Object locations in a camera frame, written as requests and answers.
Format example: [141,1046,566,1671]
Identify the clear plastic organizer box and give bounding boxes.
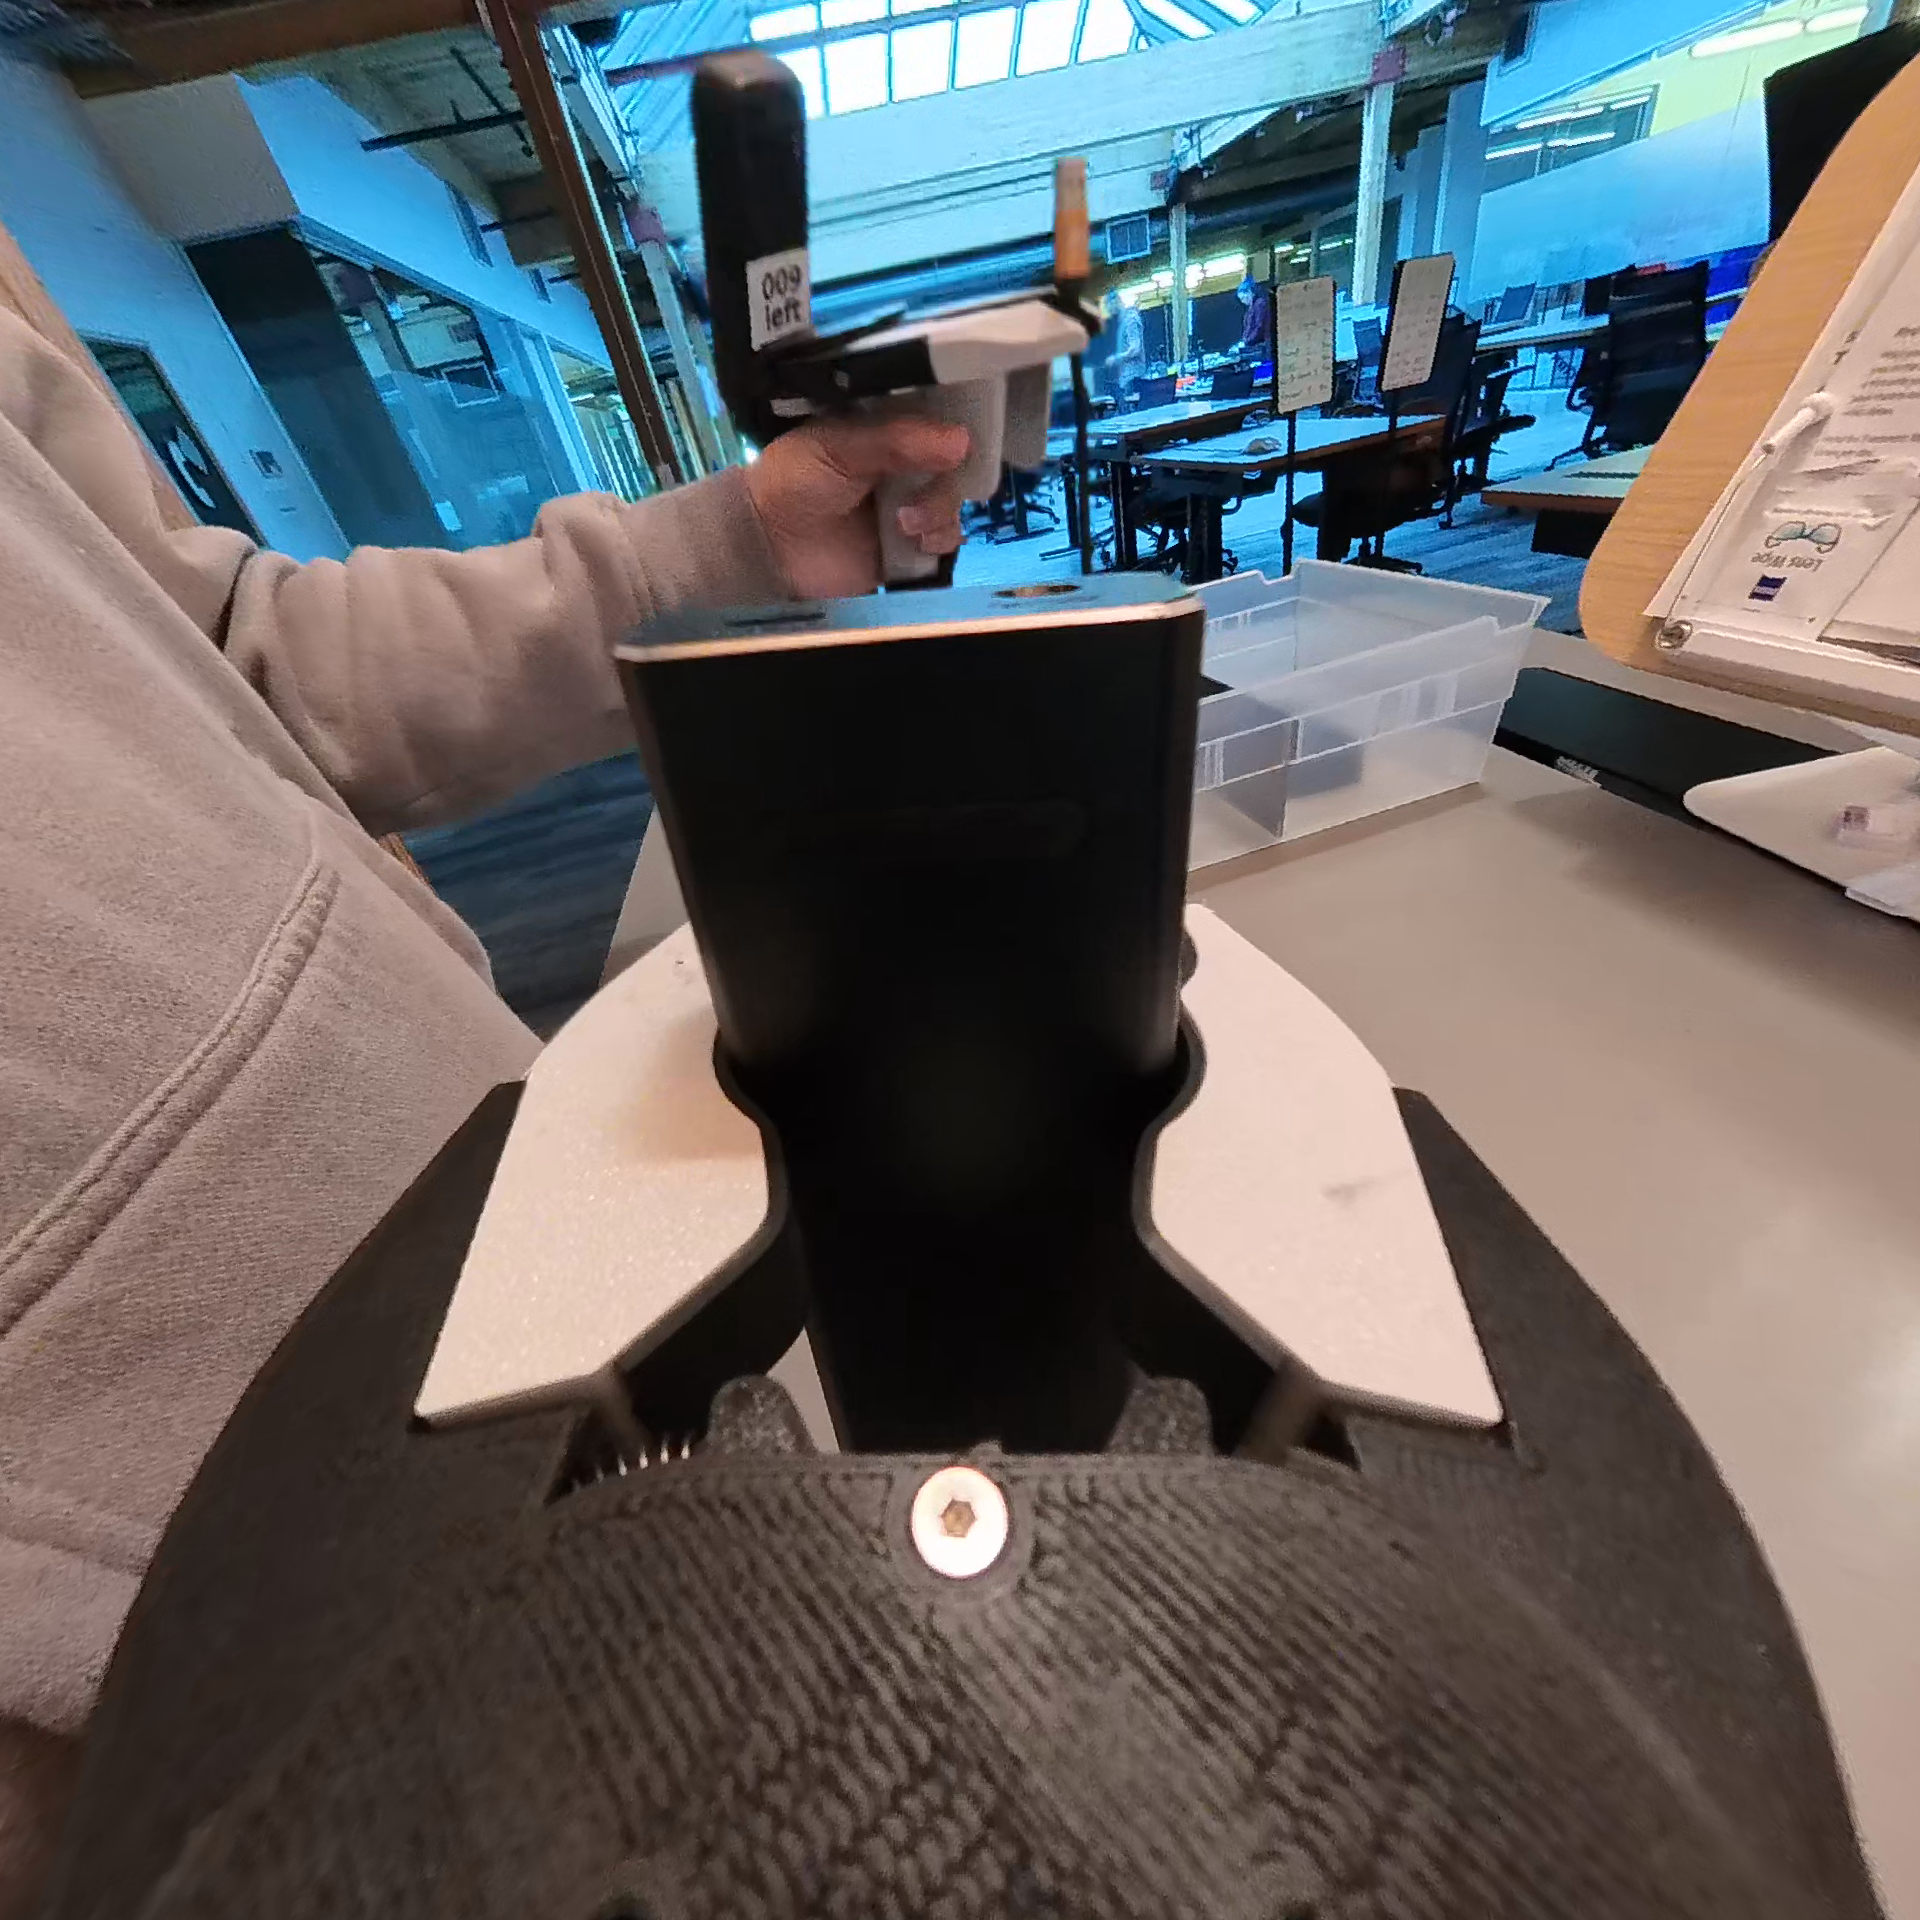
[1184,558,1551,872]

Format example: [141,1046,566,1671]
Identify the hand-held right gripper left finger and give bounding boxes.
[411,919,813,1465]

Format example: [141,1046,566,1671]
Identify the wooden office desk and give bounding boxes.
[1478,440,1655,560]
[1080,406,1449,590]

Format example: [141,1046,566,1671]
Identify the black cable with orange plug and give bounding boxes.
[1049,157,1106,579]

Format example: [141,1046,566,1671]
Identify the black rectangular device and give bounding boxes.
[1498,668,1878,830]

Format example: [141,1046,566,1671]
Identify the person's left hand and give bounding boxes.
[746,415,975,600]

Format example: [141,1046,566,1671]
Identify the person's left forearm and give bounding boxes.
[211,478,783,838]

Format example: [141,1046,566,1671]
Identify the black monitor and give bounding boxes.
[1763,23,1920,243]

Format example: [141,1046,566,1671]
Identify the black office chair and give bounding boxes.
[1582,263,1715,459]

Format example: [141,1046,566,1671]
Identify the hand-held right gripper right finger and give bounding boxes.
[1133,902,1505,1470]

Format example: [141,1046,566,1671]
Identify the white instruction paper sheet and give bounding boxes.
[1641,224,1920,669]

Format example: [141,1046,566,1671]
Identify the white sign board on stand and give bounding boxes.
[1272,276,1341,579]
[1377,252,1461,452]

